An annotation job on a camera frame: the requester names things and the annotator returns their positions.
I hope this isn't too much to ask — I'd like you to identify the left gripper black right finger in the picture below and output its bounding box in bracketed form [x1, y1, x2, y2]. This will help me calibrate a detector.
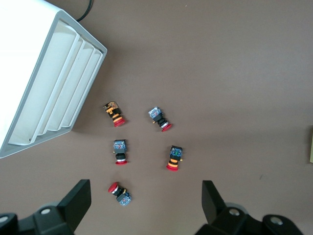
[195, 180, 265, 235]

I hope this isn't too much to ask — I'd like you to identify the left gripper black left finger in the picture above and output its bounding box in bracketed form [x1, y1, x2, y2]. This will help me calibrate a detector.
[17, 179, 92, 235]

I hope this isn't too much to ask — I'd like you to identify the orange-collared red button dark block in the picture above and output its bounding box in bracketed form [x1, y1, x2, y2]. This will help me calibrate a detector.
[166, 145, 184, 171]

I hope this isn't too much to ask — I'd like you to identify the green load switch cream lever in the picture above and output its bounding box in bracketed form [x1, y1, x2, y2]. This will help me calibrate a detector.
[308, 124, 313, 164]

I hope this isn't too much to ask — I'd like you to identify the brown paper table cover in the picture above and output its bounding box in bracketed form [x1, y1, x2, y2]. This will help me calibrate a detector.
[0, 0, 313, 235]

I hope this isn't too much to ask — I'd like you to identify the looped black cable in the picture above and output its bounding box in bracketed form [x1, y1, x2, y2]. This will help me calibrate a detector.
[76, 0, 93, 22]

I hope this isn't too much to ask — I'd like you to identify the red button blue contact block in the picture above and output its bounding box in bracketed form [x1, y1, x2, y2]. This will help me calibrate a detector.
[108, 182, 132, 208]
[148, 106, 173, 132]
[112, 139, 128, 166]

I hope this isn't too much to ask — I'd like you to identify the orange-collared red button amber block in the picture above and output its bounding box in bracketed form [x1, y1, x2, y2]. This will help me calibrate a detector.
[102, 101, 125, 128]

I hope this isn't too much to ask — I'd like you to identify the white slotted shelf box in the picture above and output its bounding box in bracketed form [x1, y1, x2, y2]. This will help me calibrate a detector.
[0, 0, 108, 159]

